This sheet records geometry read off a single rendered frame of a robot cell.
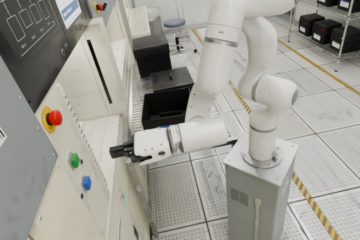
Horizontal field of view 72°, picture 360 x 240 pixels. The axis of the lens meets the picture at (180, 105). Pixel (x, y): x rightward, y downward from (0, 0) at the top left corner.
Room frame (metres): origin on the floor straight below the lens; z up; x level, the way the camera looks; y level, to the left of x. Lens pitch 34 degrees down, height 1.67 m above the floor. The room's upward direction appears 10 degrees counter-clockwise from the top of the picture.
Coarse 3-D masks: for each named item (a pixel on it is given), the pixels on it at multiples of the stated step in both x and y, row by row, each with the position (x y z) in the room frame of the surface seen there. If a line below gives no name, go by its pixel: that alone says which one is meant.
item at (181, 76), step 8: (160, 72) 1.70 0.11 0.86; (168, 72) 1.68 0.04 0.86; (176, 72) 1.65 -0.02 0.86; (184, 72) 1.63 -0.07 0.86; (152, 80) 1.59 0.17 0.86; (160, 80) 1.57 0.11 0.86; (168, 80) 1.55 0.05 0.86; (176, 80) 1.53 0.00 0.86; (184, 80) 1.51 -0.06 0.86; (192, 80) 1.49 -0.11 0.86; (160, 88) 1.46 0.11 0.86; (168, 88) 1.44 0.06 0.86; (176, 88) 1.45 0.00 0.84
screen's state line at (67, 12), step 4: (76, 0) 1.15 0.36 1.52; (72, 4) 1.07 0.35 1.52; (76, 4) 1.13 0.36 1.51; (64, 8) 0.95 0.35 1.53; (68, 8) 1.00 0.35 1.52; (72, 8) 1.05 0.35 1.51; (76, 8) 1.11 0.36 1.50; (64, 12) 0.94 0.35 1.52; (68, 12) 0.98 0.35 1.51; (72, 12) 1.03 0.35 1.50; (64, 16) 0.92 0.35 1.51; (68, 16) 0.96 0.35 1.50; (64, 20) 0.90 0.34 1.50
